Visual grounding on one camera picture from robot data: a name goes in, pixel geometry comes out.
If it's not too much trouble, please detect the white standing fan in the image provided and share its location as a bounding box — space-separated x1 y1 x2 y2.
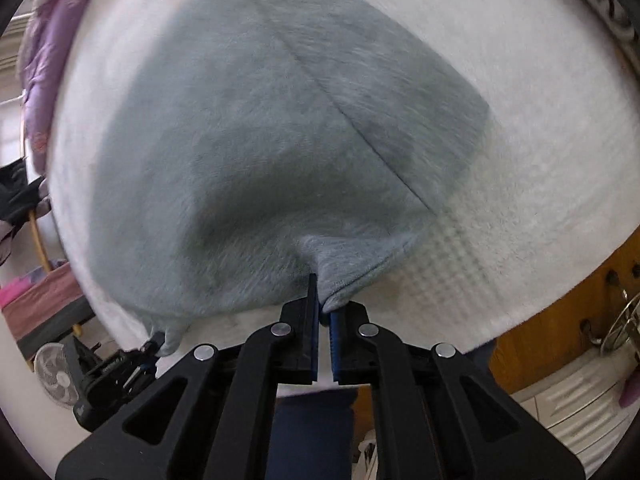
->
32 342 79 408

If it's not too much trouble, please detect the wooden clothes rack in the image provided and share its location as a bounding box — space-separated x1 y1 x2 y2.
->
19 89 84 338

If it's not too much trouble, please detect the metal key ring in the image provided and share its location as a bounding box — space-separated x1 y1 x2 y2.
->
579 286 640 359

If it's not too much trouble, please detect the grey zip hoodie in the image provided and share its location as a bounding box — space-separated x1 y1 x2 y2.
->
89 0 490 354

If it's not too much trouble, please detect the black grey hanging jacket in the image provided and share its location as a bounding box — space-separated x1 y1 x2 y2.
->
0 158 51 264

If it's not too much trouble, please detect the pink grey hanging towel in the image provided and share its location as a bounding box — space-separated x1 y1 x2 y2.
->
1 260 94 361

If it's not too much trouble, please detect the purple floral duvet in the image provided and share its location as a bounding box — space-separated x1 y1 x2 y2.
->
16 0 90 176

